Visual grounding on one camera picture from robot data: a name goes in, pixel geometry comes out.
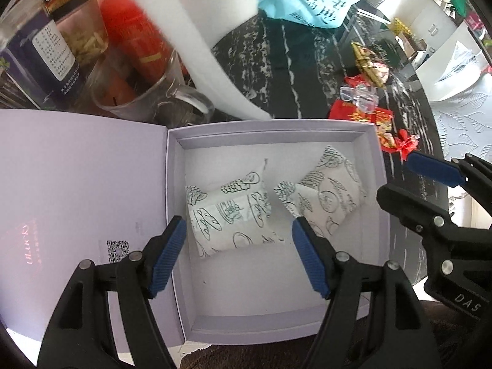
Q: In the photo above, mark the red candy packet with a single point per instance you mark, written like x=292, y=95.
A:
x=386, y=136
x=355, y=114

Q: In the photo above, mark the white printed bread packet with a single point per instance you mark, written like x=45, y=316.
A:
x=226, y=215
x=326, y=196

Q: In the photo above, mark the glass cup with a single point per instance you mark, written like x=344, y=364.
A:
x=153, y=100

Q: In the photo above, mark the lavender gift box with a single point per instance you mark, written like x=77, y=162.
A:
x=238, y=288

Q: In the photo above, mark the brown fuzzy cloth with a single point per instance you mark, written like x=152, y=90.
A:
x=215, y=357

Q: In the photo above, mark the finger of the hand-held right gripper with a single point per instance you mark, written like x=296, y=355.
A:
x=415, y=209
x=434, y=169

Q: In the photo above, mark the dark blue labelled box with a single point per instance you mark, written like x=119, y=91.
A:
x=23, y=57

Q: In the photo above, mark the clear snack container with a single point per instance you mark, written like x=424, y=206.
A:
x=82, y=40

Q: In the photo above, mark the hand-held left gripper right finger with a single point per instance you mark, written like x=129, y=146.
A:
x=309, y=257

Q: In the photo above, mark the white leaf embossed cloth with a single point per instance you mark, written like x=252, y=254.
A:
x=461, y=127

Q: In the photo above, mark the white cabinet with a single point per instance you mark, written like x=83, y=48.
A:
x=419, y=23

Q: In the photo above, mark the red cylinder can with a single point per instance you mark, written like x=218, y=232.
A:
x=134, y=27

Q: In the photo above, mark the green gold cereal packet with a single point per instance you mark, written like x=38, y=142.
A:
x=369, y=63

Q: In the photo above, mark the white foam sheet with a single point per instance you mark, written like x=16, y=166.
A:
x=184, y=15

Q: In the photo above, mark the red sauce sachet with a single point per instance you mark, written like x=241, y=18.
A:
x=350, y=81

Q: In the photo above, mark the clear plastic clip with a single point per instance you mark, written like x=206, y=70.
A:
x=359, y=98

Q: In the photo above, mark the white folded paper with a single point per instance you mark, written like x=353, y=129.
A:
x=453, y=71

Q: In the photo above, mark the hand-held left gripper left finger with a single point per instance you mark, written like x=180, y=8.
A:
x=169, y=255

